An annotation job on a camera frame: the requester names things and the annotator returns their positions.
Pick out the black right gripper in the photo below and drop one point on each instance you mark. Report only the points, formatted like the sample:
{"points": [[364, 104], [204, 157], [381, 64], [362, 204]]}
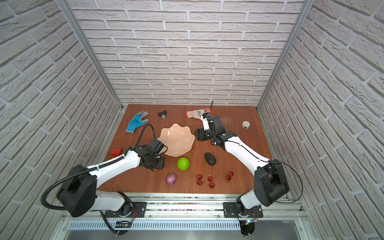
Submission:
{"points": [[201, 135]]}

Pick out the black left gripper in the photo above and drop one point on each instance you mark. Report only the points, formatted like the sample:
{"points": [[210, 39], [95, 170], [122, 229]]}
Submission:
{"points": [[160, 147]]}

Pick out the dark fake avocado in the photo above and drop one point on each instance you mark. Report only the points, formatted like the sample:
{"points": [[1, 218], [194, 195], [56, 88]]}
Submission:
{"points": [[210, 159]]}

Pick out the purple fake passion fruit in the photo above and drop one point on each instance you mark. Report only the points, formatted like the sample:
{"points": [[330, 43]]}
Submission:
{"points": [[171, 179]]}

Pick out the green bumpy fake fruit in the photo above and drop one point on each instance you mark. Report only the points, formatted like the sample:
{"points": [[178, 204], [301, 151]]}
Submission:
{"points": [[183, 164]]}

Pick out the red fake cherry pair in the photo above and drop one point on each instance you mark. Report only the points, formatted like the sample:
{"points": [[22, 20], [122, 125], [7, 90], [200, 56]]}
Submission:
{"points": [[199, 178], [211, 181], [229, 175]]}

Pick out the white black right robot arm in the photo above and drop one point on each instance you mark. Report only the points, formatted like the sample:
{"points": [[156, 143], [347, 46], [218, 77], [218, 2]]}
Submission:
{"points": [[270, 181]]}

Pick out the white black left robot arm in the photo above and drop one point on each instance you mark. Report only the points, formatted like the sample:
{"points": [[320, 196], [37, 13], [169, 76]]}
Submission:
{"points": [[79, 194]]}

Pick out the pink wavy fruit bowl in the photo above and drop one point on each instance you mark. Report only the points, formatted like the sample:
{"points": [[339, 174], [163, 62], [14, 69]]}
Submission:
{"points": [[177, 140]]}

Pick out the white red work glove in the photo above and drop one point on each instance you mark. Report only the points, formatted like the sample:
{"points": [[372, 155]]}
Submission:
{"points": [[197, 114]]}

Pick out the white tape roll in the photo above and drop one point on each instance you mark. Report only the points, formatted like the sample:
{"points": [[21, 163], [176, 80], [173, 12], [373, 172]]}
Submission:
{"points": [[245, 124]]}

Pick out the blue grey work glove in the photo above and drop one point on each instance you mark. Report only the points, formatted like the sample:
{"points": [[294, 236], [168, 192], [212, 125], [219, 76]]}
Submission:
{"points": [[137, 122]]}

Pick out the small black clip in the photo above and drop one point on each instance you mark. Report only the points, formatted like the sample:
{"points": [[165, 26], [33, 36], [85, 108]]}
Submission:
{"points": [[162, 114]]}

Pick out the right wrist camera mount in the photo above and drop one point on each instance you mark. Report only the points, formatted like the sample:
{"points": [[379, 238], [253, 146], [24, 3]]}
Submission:
{"points": [[205, 121]]}

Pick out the red handled tool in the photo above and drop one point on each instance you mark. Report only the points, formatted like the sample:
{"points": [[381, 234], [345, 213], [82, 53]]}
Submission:
{"points": [[116, 152]]}

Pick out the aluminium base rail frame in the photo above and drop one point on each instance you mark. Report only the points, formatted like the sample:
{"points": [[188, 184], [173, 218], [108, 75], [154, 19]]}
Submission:
{"points": [[212, 212]]}

